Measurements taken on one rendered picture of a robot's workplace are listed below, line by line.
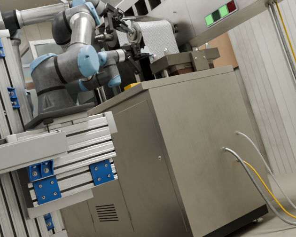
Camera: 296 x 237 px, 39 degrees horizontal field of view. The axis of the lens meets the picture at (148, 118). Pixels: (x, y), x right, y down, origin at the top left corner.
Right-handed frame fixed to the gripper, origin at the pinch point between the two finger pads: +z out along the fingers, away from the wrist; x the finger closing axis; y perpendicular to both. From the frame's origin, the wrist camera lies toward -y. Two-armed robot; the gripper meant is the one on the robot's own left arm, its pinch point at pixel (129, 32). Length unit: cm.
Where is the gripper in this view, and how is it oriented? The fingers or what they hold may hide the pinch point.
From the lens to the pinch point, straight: 250.7
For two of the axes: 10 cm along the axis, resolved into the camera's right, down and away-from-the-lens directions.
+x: -5.5, 2.2, 8.1
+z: 7.9, 4.6, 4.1
